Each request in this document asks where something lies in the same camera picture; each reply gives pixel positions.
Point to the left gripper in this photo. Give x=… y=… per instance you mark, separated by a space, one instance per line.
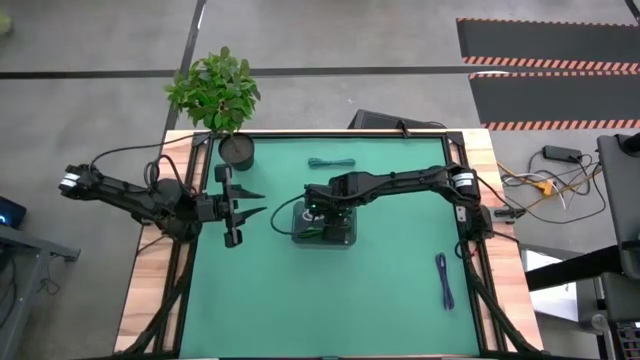
x=220 y=207

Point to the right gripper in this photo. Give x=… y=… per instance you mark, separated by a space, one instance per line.
x=335 y=210

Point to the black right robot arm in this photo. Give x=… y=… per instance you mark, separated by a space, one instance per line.
x=400 y=180

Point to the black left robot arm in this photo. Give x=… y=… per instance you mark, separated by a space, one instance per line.
x=125 y=192

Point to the translucent grey plastic bin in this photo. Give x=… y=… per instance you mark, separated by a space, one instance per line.
x=310 y=240

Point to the green table mat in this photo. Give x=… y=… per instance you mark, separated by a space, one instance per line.
x=350 y=300

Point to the black case on floor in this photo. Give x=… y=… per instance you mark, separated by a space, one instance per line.
x=380 y=121

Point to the green plant in black pot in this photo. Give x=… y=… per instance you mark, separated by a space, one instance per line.
x=215 y=95

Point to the grey metal table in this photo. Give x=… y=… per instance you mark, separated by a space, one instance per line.
x=20 y=260

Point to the black device with blue light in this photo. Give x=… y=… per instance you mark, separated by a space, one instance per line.
x=11 y=212

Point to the black power adapter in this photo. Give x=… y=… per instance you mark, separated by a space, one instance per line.
x=562 y=153

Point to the black beam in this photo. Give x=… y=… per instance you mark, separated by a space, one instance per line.
x=570 y=270

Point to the black hazard-striped floor mat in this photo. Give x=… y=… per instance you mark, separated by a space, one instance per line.
x=555 y=100
x=545 y=42

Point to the grey desk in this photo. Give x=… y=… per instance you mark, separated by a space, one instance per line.
x=625 y=210

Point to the black aluminium table frame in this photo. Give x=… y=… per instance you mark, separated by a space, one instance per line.
x=300 y=134

